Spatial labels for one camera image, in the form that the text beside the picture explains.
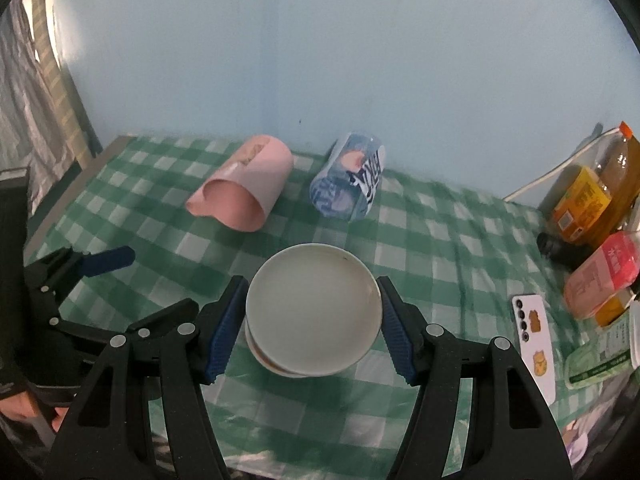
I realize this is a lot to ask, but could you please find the green checked tablecloth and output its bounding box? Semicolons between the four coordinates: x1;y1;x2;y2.
22;134;603;480

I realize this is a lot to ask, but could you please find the silver foil curtain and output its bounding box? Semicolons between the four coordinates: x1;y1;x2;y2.
0;7;98;201

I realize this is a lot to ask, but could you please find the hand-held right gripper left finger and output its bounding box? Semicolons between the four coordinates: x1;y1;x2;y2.
42;275;250;480

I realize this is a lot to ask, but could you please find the white phone with stickers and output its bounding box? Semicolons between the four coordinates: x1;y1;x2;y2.
511;294;560;407

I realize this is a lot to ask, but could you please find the pink cup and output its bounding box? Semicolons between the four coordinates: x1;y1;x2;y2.
185;134;294;233

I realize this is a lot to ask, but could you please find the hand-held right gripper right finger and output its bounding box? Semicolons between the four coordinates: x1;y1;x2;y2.
375;275;574;480

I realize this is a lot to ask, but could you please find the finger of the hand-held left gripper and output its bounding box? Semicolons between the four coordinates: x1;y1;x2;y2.
49;298;201;357
24;246;136;313

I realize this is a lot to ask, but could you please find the yellow small packet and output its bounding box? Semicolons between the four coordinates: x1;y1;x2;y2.
594;294;635;329

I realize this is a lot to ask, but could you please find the orange juice bottle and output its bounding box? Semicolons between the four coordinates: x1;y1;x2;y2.
547;121;640;247

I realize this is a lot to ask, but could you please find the green packet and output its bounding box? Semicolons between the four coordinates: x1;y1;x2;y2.
565;305;640;391

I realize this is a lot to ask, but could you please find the white cup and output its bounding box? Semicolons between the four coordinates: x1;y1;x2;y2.
244;243;384;379

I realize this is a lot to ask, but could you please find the pink packet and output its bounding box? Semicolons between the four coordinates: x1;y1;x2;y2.
564;231;640;321

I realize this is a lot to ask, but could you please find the person's left hand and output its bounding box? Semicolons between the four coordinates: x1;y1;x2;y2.
0;392;72;434

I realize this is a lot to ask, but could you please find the white cable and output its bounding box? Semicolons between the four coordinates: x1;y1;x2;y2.
502;127;621;202

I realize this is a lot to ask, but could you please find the black small object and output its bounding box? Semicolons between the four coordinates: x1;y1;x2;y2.
537;232;596;273

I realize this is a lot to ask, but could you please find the blue printed cup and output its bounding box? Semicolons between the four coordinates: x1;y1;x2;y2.
309;131;387;223

